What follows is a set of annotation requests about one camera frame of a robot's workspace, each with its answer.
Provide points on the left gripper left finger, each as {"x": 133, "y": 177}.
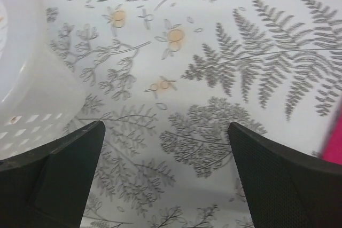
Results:
{"x": 48, "y": 186}

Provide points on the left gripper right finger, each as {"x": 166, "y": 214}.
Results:
{"x": 284, "y": 187}

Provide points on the pink t shirt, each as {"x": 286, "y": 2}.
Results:
{"x": 331, "y": 150}

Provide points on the white plastic basket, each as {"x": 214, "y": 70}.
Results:
{"x": 39, "y": 94}

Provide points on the floral table mat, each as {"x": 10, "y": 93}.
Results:
{"x": 168, "y": 77}

